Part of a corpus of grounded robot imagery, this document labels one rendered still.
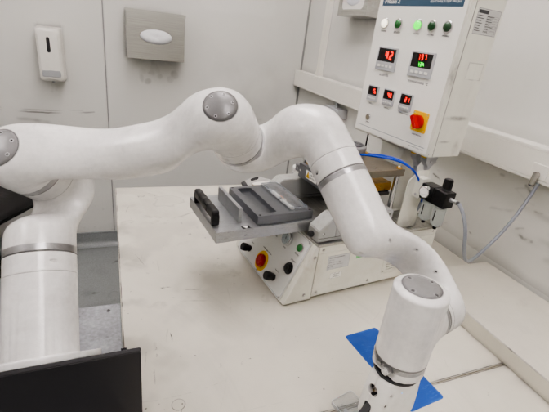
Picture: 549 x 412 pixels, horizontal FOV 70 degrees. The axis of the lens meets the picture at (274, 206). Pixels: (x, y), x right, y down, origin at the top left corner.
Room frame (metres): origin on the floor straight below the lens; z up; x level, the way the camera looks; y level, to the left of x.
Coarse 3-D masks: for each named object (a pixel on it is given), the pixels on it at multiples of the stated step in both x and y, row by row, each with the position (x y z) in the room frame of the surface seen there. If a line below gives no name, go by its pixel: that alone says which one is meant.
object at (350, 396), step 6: (342, 396) 0.57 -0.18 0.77; (348, 396) 0.58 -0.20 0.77; (354, 396) 0.58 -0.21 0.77; (336, 402) 0.56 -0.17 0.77; (342, 402) 0.56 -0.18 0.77; (348, 402) 0.56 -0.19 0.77; (354, 402) 0.56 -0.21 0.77; (342, 408) 0.55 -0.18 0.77; (348, 408) 0.55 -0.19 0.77; (354, 408) 0.55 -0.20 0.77
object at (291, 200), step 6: (270, 186) 1.08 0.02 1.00; (276, 186) 1.09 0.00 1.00; (282, 186) 1.09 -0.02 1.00; (276, 192) 1.04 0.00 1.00; (282, 192) 1.05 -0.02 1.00; (288, 192) 1.05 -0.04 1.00; (282, 198) 1.00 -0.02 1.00; (288, 198) 1.01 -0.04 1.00; (294, 198) 1.01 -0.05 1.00; (288, 204) 0.96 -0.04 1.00; (294, 204) 0.97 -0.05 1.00; (300, 204) 0.97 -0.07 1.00
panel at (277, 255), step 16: (240, 240) 1.14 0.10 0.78; (256, 240) 1.08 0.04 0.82; (272, 240) 1.03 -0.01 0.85; (304, 240) 0.94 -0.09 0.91; (256, 256) 1.04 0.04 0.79; (272, 256) 0.99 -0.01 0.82; (288, 256) 0.95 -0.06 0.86; (304, 256) 0.91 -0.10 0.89; (272, 272) 0.95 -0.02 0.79; (272, 288) 0.92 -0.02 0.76
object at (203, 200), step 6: (198, 192) 0.96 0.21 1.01; (198, 198) 0.95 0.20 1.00; (204, 198) 0.92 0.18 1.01; (204, 204) 0.90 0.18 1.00; (210, 204) 0.89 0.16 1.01; (210, 210) 0.86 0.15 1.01; (216, 210) 0.86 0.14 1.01; (210, 216) 0.86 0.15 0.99; (216, 216) 0.86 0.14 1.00; (210, 222) 0.86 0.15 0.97; (216, 222) 0.86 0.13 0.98
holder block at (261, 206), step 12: (240, 192) 1.03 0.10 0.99; (252, 192) 1.06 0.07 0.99; (264, 192) 1.05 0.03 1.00; (240, 204) 0.98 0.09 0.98; (252, 204) 0.95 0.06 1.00; (264, 204) 0.99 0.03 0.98; (276, 204) 0.97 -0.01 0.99; (252, 216) 0.91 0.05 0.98; (264, 216) 0.89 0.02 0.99; (276, 216) 0.91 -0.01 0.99; (288, 216) 0.93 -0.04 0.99; (300, 216) 0.95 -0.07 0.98
